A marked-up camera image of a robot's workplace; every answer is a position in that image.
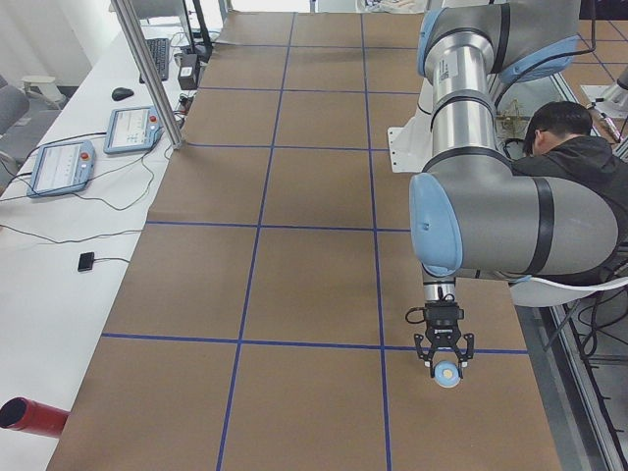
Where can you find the blue teach pendant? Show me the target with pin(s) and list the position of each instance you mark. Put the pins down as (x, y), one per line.
(132, 129)
(61, 168)

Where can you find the far blue teach pendant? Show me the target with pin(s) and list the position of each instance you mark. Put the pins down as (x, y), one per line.
(132, 129)

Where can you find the seated person in black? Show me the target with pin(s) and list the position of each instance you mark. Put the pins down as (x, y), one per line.
(558, 144)

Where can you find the black power box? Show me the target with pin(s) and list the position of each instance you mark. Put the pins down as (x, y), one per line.
(188, 75)

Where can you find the black keyboard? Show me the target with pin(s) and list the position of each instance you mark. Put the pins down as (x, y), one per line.
(159, 49)

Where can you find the white camera stand pedestal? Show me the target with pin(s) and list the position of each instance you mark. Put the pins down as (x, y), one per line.
(410, 146)

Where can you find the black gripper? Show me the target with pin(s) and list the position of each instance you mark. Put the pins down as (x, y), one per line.
(443, 332)

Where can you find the red cylinder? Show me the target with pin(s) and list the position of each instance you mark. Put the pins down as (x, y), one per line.
(26, 415)

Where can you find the small black puck device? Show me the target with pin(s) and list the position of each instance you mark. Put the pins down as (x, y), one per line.
(86, 261)

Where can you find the black computer mouse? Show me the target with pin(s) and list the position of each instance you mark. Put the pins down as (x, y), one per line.
(121, 93)

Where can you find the aluminium frame post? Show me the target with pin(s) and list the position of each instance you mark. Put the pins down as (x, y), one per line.
(131, 28)

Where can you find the near blue teach pendant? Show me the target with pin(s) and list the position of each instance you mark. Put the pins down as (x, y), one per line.
(61, 168)

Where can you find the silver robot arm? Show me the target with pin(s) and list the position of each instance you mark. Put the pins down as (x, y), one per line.
(468, 213)

